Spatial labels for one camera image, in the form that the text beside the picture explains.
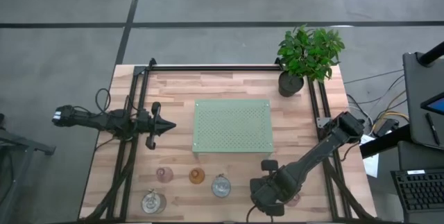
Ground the tablet with blue screen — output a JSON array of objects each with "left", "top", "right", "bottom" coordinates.
[{"left": 420, "top": 92, "right": 444, "bottom": 116}]

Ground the amber glass candle holder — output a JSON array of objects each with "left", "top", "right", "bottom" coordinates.
[{"left": 188, "top": 167, "right": 206, "bottom": 185}]

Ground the black keyboard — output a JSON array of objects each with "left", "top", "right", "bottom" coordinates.
[{"left": 391, "top": 169, "right": 444, "bottom": 214}]

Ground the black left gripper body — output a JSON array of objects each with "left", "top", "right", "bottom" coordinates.
[{"left": 145, "top": 101, "right": 164, "bottom": 150}]

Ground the black power adapter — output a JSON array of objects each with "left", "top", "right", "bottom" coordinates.
[{"left": 375, "top": 119, "right": 400, "bottom": 137}]

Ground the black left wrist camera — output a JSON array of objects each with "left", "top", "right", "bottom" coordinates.
[{"left": 137, "top": 110, "right": 152, "bottom": 138}]

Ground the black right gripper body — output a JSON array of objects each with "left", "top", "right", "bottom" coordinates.
[{"left": 255, "top": 160, "right": 301, "bottom": 217}]

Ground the black crossbar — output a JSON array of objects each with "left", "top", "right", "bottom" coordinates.
[{"left": 359, "top": 123, "right": 412, "bottom": 160}]

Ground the white paper sheet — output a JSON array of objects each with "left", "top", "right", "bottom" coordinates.
[{"left": 359, "top": 133, "right": 381, "bottom": 178}]

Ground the black pen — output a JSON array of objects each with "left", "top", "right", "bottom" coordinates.
[{"left": 425, "top": 112, "right": 441, "bottom": 147}]

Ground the pink glass candle holder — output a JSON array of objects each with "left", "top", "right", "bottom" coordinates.
[
  {"left": 155, "top": 166, "right": 174, "bottom": 184},
  {"left": 284, "top": 193, "right": 302, "bottom": 208}
]

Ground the black pole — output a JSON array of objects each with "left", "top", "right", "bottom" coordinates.
[{"left": 418, "top": 42, "right": 444, "bottom": 67}]

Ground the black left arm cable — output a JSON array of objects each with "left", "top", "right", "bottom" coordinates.
[{"left": 94, "top": 87, "right": 112, "bottom": 116}]

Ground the clear glass cup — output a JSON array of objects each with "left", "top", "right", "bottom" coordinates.
[{"left": 140, "top": 189, "right": 168, "bottom": 215}]

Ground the yellow cable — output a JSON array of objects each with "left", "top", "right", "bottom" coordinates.
[{"left": 370, "top": 90, "right": 411, "bottom": 135}]

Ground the black aluminium table frame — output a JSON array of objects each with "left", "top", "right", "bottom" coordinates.
[{"left": 78, "top": 57, "right": 379, "bottom": 223}]

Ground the green perforated metal shelf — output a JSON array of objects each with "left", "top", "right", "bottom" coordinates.
[{"left": 191, "top": 98, "right": 275, "bottom": 159}]

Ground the clear jar with printed label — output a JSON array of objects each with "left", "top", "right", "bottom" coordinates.
[{"left": 211, "top": 173, "right": 232, "bottom": 199}]

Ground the black plant pot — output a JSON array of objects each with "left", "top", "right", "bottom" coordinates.
[{"left": 277, "top": 71, "right": 305, "bottom": 98}]

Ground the grey metal stand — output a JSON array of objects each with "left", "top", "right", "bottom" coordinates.
[{"left": 0, "top": 112, "right": 57, "bottom": 214}]

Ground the green leafy plant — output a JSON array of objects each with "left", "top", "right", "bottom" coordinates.
[{"left": 277, "top": 24, "right": 346, "bottom": 83}]

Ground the grey side desk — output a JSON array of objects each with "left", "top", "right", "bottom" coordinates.
[{"left": 402, "top": 52, "right": 444, "bottom": 150}]

